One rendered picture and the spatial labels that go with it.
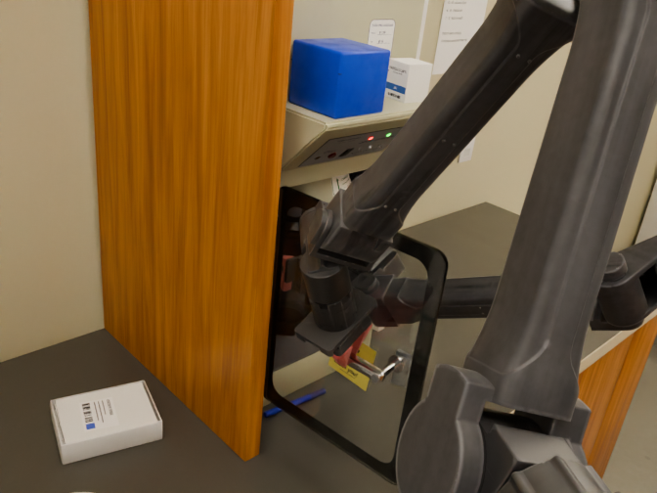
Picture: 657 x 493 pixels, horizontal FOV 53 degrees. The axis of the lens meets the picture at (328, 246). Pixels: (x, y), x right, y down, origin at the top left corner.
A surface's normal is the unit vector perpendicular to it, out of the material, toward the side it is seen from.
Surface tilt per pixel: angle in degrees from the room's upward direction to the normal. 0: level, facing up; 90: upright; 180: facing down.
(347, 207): 74
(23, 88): 90
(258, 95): 90
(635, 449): 0
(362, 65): 90
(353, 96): 90
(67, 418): 0
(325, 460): 0
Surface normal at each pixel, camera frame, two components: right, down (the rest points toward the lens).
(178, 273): -0.72, 0.23
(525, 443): 0.38, -0.86
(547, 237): -0.88, -0.25
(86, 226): 0.68, 0.38
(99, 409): 0.11, -0.90
